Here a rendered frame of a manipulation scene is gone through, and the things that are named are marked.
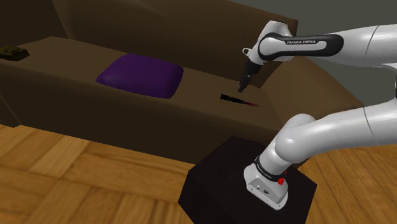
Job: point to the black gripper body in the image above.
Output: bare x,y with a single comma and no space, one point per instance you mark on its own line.
249,73

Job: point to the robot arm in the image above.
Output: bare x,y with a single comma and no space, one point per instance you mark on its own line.
335,127

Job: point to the black and red pen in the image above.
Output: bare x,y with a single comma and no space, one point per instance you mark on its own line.
235,99

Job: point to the purple cushion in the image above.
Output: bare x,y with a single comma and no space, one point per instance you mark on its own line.
141,75

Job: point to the black robot stand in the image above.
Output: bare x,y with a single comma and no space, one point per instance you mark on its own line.
217,192

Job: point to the brown sofa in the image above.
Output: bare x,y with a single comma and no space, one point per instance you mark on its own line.
77,102

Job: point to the dark green toy tank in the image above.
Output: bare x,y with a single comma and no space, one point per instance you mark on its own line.
13,53

